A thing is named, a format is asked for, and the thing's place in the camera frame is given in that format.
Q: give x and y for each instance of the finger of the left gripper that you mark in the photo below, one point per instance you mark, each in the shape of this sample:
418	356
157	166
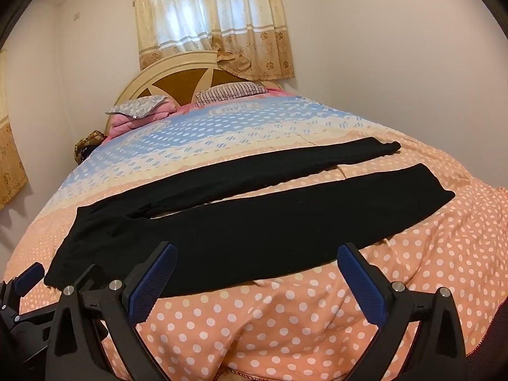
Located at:
24	283

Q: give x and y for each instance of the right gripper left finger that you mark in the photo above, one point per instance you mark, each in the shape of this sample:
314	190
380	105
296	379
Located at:
75	350

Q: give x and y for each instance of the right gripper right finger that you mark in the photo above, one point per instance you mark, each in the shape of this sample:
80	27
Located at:
437	351

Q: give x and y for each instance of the polka dot bed cover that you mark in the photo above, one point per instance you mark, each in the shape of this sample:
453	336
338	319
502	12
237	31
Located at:
300	326

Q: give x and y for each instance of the cream wooden headboard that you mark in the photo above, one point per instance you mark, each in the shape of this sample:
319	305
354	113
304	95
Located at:
179	77

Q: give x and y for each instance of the brown patterned bag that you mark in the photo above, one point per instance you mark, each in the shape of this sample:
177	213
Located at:
85	146

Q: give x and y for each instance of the beige window curtain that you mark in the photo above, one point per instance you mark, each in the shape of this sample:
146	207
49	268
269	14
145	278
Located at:
249	37

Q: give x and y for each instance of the black pants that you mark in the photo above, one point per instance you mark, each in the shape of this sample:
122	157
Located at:
232	223

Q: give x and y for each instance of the pink folded blanket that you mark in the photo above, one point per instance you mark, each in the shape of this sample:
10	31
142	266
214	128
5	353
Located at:
121	124

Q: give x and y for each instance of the striped pillow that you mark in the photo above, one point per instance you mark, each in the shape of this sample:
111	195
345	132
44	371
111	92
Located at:
230	91

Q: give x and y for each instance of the grey patterned pillow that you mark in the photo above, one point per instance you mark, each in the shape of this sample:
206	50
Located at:
137	108

